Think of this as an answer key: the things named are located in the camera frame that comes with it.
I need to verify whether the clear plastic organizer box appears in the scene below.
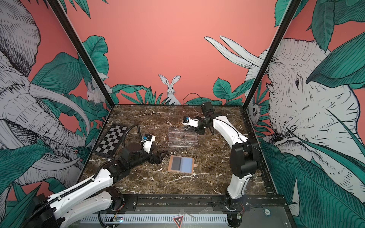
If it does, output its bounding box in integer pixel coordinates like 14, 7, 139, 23
168, 127, 198, 147

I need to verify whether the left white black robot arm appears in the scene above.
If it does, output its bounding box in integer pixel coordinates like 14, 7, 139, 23
21, 146, 167, 228

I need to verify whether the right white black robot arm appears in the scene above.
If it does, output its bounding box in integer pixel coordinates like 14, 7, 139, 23
196, 102, 259, 200

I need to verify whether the black white checkerboard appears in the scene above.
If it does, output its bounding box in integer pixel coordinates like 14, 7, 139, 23
93, 124, 127, 158

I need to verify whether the red triangle warning sticker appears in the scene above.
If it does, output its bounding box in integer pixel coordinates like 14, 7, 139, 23
173, 215, 184, 228

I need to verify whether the white perforated vent strip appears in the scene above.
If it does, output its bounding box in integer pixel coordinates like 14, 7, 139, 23
79, 213, 229, 225

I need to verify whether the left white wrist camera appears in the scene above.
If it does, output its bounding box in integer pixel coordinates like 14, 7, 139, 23
142, 134, 156, 154

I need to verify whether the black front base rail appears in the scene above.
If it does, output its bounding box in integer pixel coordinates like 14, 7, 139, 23
119, 194, 289, 214

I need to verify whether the right black frame post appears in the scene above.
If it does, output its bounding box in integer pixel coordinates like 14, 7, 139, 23
242, 0, 301, 111

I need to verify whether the black frame post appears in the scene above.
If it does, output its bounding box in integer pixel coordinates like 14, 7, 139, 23
242, 0, 301, 111
47, 0, 115, 108

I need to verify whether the left black frame post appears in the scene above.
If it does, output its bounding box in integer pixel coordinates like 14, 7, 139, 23
47, 0, 115, 108

